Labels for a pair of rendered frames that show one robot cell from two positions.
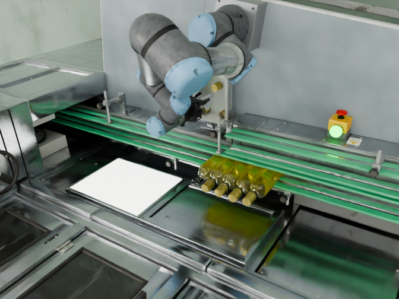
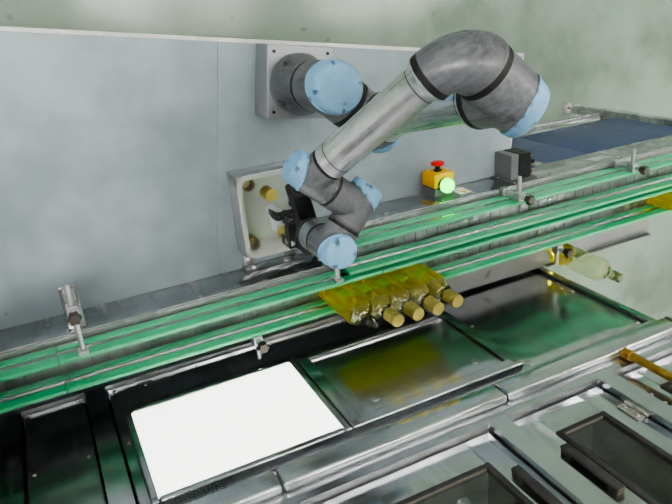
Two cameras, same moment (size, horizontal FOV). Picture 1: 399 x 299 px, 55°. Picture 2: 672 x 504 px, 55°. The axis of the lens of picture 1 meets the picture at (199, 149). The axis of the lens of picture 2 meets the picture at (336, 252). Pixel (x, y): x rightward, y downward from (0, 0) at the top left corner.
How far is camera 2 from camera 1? 136 cm
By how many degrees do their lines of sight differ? 53
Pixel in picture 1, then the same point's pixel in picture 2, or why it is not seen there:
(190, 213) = (384, 377)
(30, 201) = not seen: outside the picture
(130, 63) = (47, 224)
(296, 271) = (541, 342)
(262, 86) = not seen: hidden behind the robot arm
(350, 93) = (433, 139)
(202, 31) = (345, 83)
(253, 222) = (446, 335)
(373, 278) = (576, 306)
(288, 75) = not seen: hidden behind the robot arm
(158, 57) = (521, 79)
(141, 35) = (497, 55)
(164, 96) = (351, 191)
